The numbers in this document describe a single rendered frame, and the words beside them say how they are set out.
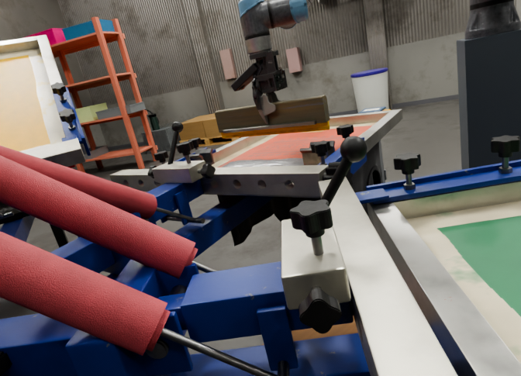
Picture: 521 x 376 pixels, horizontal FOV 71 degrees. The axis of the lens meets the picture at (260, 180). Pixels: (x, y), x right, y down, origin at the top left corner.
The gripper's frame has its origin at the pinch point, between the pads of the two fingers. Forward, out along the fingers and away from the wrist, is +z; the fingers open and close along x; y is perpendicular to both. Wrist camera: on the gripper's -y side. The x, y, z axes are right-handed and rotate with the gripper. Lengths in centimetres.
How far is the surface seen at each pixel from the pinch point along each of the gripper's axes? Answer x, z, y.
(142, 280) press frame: -77, 4, 30
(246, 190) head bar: -38.0, 8.8, 15.9
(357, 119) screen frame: 45.0, 11.7, 12.2
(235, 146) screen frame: 11.7, 11.3, -25.6
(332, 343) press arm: -67, 16, 47
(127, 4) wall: 493, -200, -626
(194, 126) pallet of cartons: 416, 68, -449
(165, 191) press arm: -48.7, 4.7, 2.4
